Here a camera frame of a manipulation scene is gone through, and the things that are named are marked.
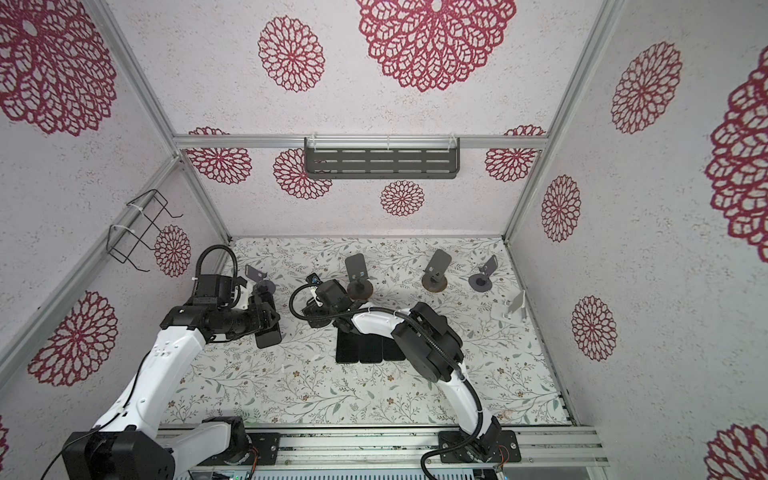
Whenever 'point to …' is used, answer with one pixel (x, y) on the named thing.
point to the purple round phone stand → (482, 281)
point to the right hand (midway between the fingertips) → (314, 299)
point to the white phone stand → (510, 310)
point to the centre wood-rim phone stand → (360, 286)
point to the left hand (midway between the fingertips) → (267, 326)
